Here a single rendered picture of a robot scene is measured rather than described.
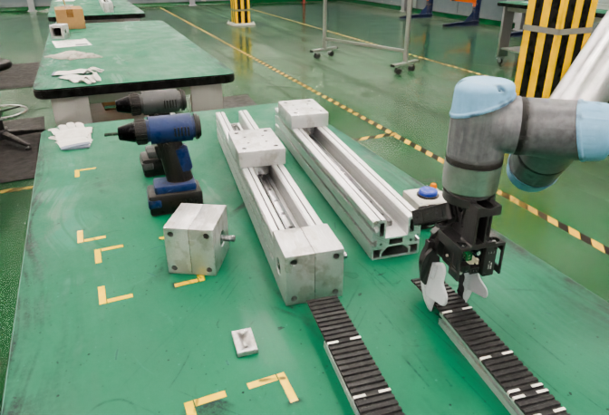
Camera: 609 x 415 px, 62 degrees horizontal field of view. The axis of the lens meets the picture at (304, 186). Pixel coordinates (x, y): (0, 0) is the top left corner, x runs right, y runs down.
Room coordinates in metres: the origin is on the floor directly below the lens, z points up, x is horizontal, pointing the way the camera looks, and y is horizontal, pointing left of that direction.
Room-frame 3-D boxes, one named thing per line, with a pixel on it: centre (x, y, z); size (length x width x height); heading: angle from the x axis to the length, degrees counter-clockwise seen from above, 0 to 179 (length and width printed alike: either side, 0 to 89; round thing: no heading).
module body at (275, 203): (1.17, 0.12, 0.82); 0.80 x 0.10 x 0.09; 16
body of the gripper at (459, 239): (0.64, -0.23, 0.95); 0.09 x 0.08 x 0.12; 16
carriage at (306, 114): (1.46, 0.01, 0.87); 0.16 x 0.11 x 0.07; 16
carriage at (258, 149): (1.17, 0.12, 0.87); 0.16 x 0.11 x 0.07; 16
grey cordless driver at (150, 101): (1.26, 0.40, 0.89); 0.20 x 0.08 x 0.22; 112
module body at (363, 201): (1.22, -0.06, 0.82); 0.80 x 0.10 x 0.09; 16
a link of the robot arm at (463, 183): (0.64, -0.23, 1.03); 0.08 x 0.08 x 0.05
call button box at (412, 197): (0.99, -0.26, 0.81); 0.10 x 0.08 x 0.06; 106
